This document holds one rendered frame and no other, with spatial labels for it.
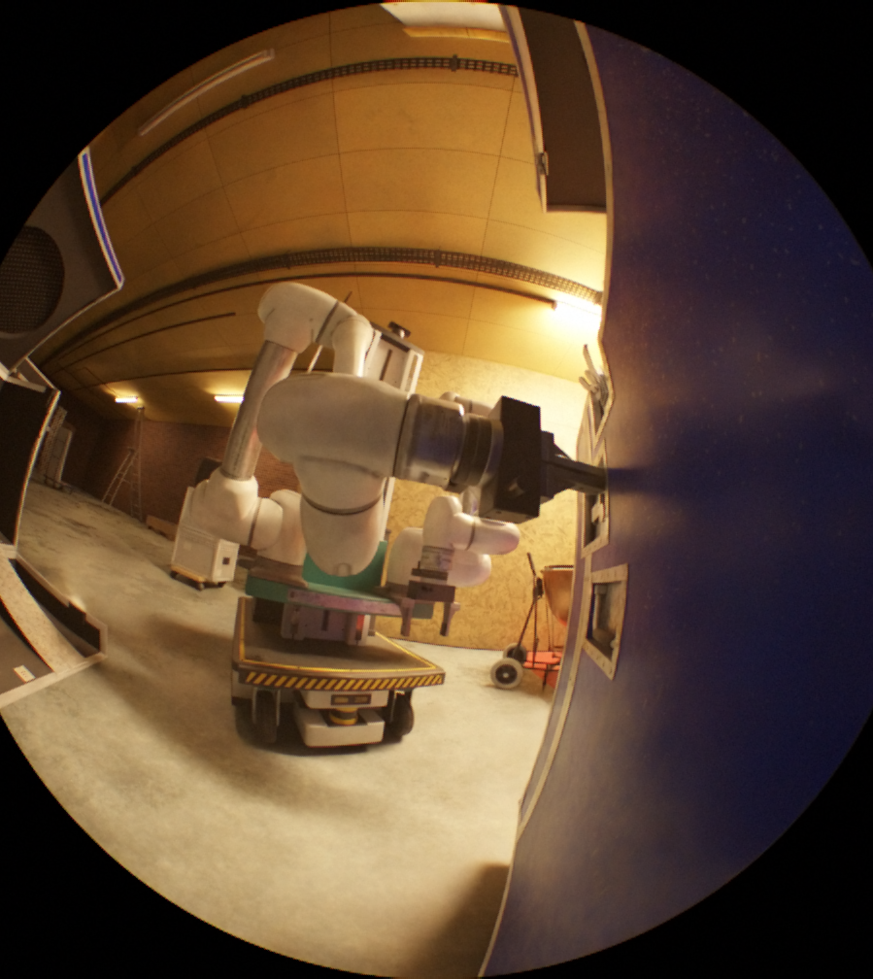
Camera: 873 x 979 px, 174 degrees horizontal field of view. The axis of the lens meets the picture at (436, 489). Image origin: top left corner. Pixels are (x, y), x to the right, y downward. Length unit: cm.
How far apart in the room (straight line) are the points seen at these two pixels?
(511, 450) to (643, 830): 32
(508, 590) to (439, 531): 210
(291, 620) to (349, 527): 82
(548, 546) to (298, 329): 275
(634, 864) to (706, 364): 24
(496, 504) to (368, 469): 12
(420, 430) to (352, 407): 6
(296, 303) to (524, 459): 65
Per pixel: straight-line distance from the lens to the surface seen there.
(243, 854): 77
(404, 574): 103
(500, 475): 28
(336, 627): 121
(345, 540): 34
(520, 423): 31
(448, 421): 27
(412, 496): 278
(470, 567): 108
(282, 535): 87
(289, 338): 77
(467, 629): 277
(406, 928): 70
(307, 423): 26
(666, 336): 20
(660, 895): 17
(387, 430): 25
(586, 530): 49
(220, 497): 85
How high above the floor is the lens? 66
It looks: 17 degrees up
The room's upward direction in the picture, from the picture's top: 9 degrees clockwise
